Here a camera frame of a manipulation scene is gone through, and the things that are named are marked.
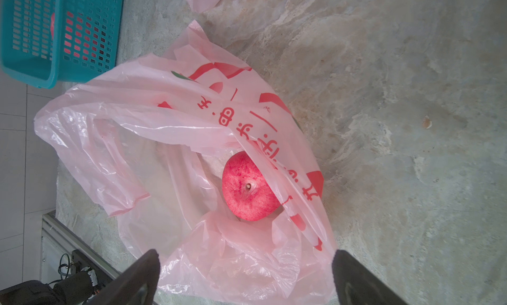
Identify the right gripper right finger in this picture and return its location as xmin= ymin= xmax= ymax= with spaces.
xmin=331 ymin=250 xmax=407 ymax=305

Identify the aluminium rail frame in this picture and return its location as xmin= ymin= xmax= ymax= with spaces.
xmin=40 ymin=211 xmax=120 ymax=288

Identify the red apple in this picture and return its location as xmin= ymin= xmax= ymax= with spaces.
xmin=222 ymin=151 xmax=281 ymax=221
xmin=49 ymin=9 xmax=86 ymax=56

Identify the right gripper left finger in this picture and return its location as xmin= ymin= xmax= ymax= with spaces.
xmin=86 ymin=249 xmax=161 ymax=304

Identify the teal plastic basket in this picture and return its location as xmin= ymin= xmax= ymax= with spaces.
xmin=1 ymin=0 xmax=124 ymax=89

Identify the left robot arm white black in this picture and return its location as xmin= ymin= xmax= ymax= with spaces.
xmin=1 ymin=271 xmax=94 ymax=304

